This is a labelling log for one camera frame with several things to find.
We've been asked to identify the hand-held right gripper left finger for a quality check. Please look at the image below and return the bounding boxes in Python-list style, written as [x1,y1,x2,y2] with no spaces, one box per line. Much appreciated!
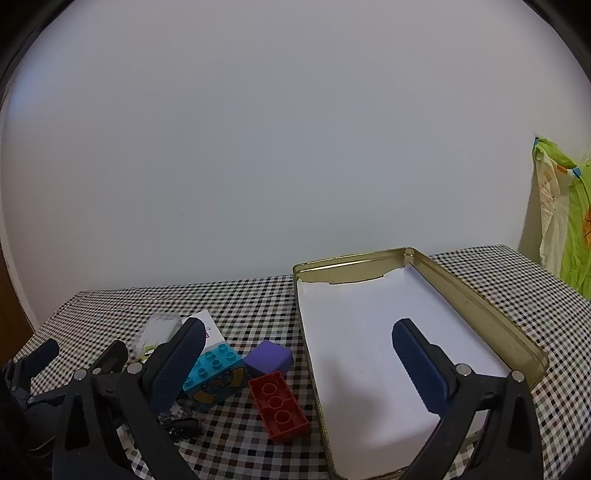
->
[52,318,208,480]

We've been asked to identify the blue toy brick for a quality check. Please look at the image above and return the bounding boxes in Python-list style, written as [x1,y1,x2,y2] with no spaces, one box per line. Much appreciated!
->
[182,343,247,409]

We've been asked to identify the green printed cloth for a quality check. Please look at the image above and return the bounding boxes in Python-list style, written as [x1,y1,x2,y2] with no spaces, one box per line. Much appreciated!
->
[531,136,591,298]

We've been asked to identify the purple block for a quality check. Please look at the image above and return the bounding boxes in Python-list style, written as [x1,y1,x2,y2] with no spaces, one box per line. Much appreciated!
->
[242,340,294,381]

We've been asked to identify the black white checkered tablecloth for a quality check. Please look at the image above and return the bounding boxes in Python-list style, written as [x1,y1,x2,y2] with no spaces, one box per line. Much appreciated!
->
[9,244,591,480]

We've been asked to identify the brown wooden door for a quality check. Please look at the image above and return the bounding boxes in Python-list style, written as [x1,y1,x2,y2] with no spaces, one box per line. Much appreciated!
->
[0,249,35,365]

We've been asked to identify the white paper lining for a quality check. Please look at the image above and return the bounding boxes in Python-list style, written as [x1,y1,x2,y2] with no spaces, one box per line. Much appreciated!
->
[298,265,509,478]

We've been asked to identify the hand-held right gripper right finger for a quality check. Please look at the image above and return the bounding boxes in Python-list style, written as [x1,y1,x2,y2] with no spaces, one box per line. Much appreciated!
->
[392,318,546,480]

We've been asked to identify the red toy brick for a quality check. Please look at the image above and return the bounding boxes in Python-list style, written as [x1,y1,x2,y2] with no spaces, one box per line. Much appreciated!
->
[248,370,311,445]

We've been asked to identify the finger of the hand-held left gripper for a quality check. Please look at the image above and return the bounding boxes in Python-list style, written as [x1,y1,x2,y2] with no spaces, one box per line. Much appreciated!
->
[90,340,129,377]
[18,339,61,384]

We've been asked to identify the white small box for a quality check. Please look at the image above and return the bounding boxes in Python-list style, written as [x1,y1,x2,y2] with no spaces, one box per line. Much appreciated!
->
[182,310,227,356]

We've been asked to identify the gold metal tin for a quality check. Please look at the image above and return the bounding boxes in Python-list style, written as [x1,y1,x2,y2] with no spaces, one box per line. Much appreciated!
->
[292,247,549,480]

